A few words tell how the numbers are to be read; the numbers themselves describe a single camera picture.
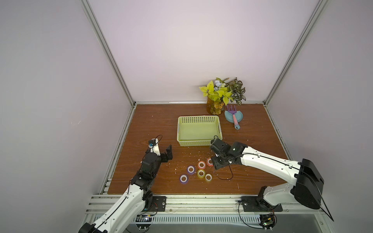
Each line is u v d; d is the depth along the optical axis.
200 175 0.81
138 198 0.55
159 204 0.73
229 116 1.11
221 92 0.92
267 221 0.70
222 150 0.61
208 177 0.81
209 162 0.85
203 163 0.87
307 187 0.39
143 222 0.72
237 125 1.03
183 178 0.81
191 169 0.85
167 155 0.76
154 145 0.70
